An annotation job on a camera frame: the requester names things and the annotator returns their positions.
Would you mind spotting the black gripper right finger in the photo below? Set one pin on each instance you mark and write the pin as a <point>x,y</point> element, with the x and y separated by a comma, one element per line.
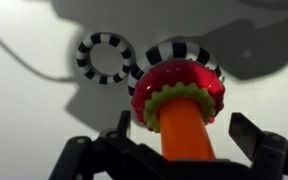
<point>245,134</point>

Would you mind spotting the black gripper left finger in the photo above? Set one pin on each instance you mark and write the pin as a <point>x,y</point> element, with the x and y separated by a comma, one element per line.
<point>124,123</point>

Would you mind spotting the orange rod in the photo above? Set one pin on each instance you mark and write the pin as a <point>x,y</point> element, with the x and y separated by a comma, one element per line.
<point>183,133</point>

